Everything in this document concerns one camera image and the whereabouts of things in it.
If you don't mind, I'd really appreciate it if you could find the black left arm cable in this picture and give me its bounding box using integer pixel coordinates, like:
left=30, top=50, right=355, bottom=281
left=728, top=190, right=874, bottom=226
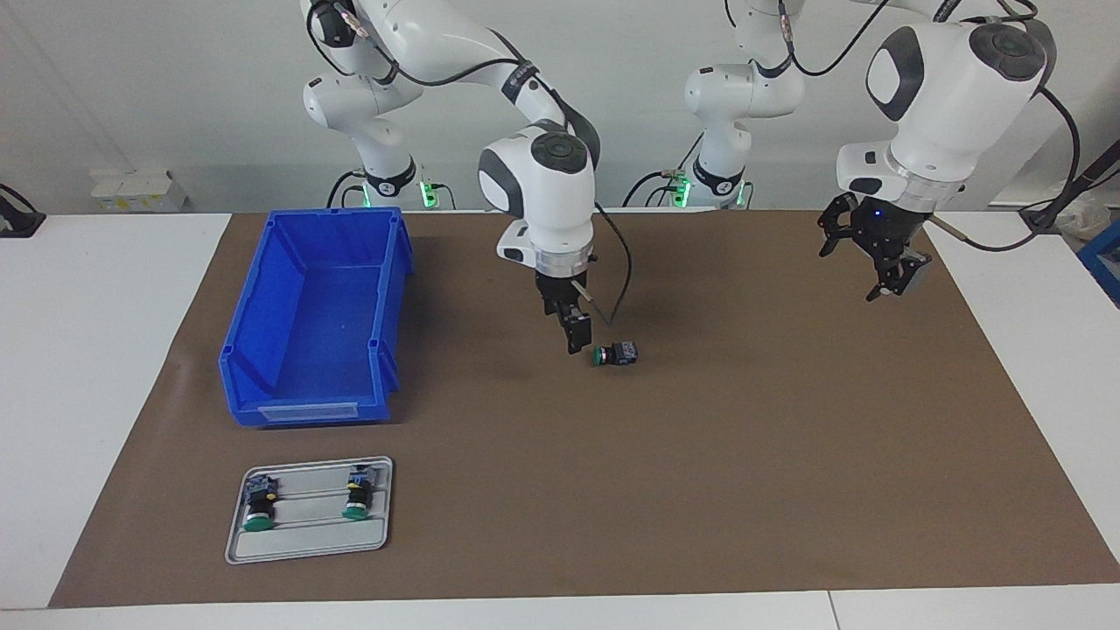
left=724, top=0, right=1082, bottom=255

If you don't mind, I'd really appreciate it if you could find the black table clamp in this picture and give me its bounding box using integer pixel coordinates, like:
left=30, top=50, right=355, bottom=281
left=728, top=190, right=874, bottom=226
left=0, top=183, right=47, bottom=239

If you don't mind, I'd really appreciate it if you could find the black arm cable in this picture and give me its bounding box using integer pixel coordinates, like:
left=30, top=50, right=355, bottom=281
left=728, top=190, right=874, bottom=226
left=305, top=0, right=634, bottom=330
left=724, top=0, right=1082, bottom=255

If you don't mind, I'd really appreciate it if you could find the blue crate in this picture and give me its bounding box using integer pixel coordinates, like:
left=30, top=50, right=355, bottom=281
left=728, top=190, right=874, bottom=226
left=1078, top=219, right=1120, bottom=308

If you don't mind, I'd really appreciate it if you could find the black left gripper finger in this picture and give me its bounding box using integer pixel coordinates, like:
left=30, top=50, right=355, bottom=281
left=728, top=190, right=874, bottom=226
left=817, top=192, right=864, bottom=259
left=864, top=248, right=934, bottom=304

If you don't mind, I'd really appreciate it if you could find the clear plastic bag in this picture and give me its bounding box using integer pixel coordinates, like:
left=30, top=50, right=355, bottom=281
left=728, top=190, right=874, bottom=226
left=1053, top=194, right=1109, bottom=240

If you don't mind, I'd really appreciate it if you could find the grey metal tray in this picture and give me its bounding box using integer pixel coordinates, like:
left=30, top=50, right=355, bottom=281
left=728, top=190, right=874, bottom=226
left=225, top=456, right=395, bottom=565

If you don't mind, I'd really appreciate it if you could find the white wall box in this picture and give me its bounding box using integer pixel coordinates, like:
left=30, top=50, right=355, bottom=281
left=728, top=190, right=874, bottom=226
left=90, top=169, right=187, bottom=214

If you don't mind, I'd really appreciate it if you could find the black stand pole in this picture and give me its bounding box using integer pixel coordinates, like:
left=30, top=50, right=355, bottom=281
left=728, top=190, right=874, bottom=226
left=1018, top=138, right=1120, bottom=234

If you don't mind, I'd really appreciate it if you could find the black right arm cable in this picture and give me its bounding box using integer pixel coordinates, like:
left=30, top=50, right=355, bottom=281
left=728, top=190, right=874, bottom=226
left=305, top=0, right=634, bottom=330

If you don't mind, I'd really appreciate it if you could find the blue plastic storage bin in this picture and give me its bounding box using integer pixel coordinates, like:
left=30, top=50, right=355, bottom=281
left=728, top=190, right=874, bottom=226
left=218, top=206, right=415, bottom=429

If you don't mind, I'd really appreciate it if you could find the brown table mat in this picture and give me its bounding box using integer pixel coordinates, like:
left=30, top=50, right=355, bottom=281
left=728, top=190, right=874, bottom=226
left=48, top=208, right=1120, bottom=609

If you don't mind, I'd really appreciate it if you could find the black base cable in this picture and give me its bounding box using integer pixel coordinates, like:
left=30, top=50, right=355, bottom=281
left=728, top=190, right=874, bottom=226
left=622, top=133, right=705, bottom=210
left=327, top=168, right=368, bottom=210

